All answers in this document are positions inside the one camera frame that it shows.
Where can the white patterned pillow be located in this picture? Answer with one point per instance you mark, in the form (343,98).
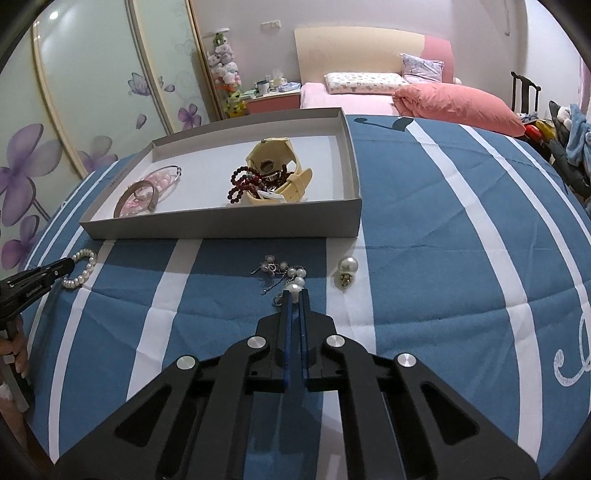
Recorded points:
(364,83)

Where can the blue white striped bedspread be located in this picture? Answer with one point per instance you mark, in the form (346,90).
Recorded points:
(438,230)

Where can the dark armchair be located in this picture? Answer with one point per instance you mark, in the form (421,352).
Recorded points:
(565,161)

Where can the person's left forearm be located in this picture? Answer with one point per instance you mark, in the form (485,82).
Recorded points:
(11,410)

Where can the dark wooden chair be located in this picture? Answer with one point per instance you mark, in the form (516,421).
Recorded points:
(524,90)

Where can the stack of plush toys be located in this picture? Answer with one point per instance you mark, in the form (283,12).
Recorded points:
(225,69)

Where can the lavender pillow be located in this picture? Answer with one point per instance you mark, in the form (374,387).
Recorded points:
(422,68)

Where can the pearl earring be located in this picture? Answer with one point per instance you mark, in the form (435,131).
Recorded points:
(347,264)

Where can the blue cloth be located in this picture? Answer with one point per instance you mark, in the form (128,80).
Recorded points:
(290,87)

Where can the thin silver bangle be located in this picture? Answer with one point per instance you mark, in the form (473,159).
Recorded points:
(178,172)

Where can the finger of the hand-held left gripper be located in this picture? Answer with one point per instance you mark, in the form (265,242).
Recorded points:
(51,272)

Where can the wide dark metal bangle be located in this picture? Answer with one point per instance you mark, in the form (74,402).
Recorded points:
(121,203)

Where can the light blue garment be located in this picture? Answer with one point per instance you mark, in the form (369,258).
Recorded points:
(579,138)

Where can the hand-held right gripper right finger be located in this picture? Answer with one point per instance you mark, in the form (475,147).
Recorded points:
(304,323)

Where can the pink nightstand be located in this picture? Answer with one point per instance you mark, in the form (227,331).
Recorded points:
(272,104)

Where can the butterfly print wardrobe door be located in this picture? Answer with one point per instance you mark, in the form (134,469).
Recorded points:
(175,69)

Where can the pink pillow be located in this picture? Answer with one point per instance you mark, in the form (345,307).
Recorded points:
(461,108)

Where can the person's left hand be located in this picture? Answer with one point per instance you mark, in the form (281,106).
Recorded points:
(11,357)

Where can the grey cardboard tray box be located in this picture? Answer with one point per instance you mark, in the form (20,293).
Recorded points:
(207,166)

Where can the red yellow toys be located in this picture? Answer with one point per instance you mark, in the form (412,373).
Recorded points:
(538,127)

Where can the tissue box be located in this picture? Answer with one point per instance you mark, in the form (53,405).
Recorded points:
(278,79)

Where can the beige pink bed headboard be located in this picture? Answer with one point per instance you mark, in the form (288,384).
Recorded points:
(360,50)

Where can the large purple flower wardrobe door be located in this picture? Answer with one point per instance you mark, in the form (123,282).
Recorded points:
(27,157)

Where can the light pink bed sheet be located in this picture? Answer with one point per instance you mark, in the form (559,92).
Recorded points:
(332,99)

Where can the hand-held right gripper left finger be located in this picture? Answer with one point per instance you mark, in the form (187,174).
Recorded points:
(288,323)

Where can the frosted glass wardrobe door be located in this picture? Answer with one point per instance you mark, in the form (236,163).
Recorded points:
(101,92)

